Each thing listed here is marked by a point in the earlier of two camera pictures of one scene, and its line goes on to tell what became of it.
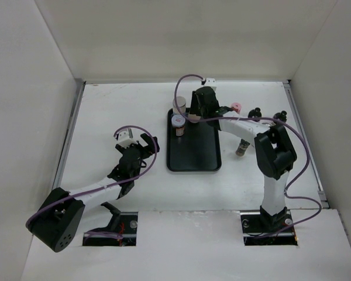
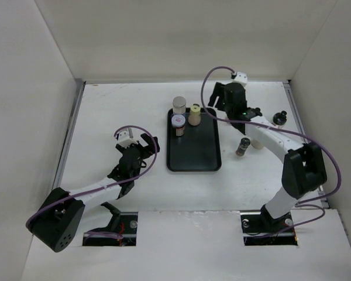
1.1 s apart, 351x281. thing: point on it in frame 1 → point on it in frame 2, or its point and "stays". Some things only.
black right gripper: x=194 y=109 → x=217 y=92
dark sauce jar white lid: x=178 y=122 stays
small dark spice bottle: x=242 y=147 stays
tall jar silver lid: x=181 y=102 stays
